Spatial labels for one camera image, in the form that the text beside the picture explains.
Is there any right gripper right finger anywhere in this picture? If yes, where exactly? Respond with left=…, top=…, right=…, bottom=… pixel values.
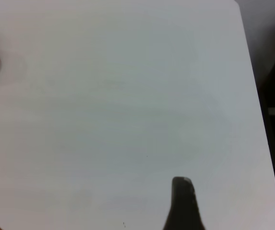
left=163, top=176, right=206, bottom=230

